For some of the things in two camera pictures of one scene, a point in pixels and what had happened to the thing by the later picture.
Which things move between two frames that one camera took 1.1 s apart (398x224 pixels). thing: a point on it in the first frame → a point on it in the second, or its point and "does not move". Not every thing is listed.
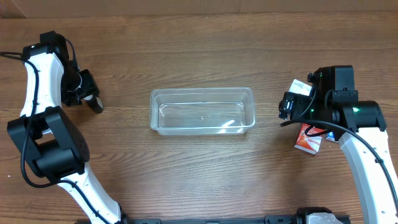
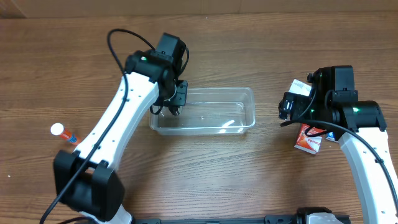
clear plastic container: [202, 111] does not move
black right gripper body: [302, 107] does not move
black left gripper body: [74, 84] → [179, 94]
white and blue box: [298, 87] does not move
